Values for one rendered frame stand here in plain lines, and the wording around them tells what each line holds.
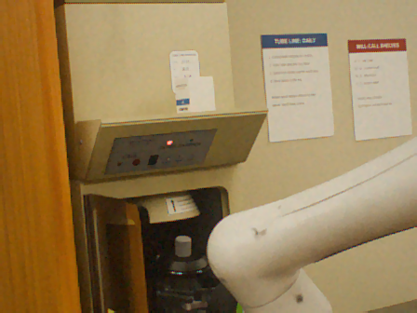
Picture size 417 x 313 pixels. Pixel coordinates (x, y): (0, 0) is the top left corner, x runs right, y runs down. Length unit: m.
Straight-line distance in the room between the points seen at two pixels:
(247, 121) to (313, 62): 0.78
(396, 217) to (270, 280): 0.20
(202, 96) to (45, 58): 0.29
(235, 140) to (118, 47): 0.26
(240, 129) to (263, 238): 0.42
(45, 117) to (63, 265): 0.23
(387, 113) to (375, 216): 1.34
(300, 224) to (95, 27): 0.57
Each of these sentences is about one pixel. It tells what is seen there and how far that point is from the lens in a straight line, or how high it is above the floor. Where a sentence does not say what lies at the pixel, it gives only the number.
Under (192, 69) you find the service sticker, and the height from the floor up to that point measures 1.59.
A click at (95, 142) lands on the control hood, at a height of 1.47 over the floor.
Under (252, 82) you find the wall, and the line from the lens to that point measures 2.07.
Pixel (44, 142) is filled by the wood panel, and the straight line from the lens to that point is 1.30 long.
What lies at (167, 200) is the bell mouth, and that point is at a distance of 1.49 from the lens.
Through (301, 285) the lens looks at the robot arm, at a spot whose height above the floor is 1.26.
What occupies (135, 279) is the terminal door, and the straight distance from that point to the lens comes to 1.15.
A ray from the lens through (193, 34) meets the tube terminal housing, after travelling 1.50.
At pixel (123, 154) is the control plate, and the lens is 1.35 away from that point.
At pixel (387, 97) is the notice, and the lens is 2.34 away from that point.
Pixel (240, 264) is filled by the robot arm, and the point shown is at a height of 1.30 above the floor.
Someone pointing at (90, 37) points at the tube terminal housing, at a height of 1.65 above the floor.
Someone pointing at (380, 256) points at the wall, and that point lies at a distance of 2.33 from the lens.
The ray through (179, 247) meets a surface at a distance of 1.44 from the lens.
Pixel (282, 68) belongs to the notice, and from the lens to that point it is 2.12.
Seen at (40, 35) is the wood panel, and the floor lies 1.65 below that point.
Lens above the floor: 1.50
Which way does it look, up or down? 3 degrees down
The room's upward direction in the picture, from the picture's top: 5 degrees counter-clockwise
